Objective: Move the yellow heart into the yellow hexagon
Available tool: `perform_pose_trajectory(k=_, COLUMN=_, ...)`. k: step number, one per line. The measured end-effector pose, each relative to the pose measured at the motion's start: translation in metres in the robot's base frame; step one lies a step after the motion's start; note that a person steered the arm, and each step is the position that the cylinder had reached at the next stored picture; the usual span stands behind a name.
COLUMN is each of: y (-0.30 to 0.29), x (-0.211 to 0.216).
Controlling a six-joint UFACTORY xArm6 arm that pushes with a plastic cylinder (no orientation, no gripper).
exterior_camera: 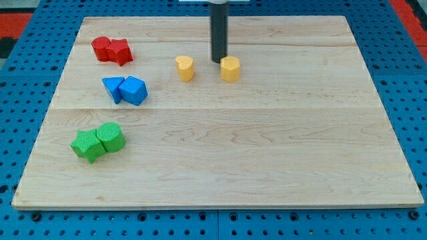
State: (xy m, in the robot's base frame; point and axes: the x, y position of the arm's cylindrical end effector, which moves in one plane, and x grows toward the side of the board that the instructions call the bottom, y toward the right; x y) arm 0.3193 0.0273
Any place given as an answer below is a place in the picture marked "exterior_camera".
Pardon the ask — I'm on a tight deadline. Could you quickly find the yellow heart block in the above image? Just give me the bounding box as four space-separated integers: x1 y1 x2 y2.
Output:
175 55 194 82

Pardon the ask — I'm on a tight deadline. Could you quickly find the yellow hexagon block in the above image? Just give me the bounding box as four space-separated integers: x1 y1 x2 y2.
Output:
220 56 240 83

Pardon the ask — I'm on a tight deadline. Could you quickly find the blue cube block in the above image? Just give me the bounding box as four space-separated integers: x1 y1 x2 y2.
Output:
119 76 148 106

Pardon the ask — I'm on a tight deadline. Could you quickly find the light wooden board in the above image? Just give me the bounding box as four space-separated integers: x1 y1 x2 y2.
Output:
12 15 424 211

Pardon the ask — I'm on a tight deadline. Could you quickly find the green cylinder block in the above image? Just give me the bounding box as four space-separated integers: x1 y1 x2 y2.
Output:
96 122 126 153

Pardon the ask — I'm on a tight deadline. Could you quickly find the blue triangle block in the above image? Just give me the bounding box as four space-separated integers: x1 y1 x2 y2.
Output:
102 77 125 104

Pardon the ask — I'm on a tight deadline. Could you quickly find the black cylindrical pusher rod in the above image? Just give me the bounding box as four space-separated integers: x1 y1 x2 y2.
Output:
209 0 229 63

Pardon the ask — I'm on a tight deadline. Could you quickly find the red star block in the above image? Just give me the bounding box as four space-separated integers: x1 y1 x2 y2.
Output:
106 39 133 66

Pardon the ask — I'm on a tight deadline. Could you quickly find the green star block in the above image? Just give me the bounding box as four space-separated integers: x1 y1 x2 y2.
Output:
70 129 106 164

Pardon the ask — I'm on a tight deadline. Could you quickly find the red cylinder block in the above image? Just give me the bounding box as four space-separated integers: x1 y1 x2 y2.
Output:
91 36 111 62

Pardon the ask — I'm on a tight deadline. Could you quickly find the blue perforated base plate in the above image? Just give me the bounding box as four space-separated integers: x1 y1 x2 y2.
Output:
1 1 426 239

